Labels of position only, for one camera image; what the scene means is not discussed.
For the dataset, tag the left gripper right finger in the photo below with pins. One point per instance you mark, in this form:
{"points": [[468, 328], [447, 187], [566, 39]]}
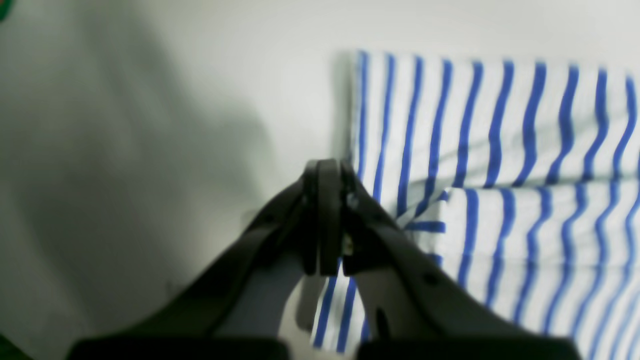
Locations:
{"points": [[411, 303]]}

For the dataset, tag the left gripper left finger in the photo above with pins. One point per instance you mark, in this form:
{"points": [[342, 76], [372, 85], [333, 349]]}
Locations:
{"points": [[237, 303]]}

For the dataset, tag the blue white striped T-shirt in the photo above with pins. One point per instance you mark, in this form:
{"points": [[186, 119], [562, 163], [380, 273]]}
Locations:
{"points": [[520, 179]]}

